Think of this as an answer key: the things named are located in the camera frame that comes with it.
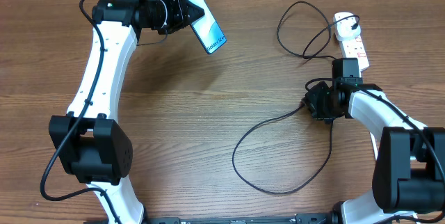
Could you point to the Samsung Galaxy smartphone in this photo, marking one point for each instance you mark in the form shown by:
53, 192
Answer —
207, 29

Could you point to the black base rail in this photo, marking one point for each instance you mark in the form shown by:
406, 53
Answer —
311, 218

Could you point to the white power strip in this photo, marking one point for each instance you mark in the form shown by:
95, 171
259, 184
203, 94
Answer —
355, 49

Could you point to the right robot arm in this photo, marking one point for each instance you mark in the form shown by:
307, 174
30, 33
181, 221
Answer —
408, 178

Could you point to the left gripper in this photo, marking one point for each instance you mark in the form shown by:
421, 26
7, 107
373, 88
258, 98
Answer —
181, 5

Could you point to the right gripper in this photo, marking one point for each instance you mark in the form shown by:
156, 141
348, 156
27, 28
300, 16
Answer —
311, 103

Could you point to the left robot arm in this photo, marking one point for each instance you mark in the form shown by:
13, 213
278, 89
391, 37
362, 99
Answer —
88, 140

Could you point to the white USB wall charger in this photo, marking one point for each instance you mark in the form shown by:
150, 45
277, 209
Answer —
346, 26

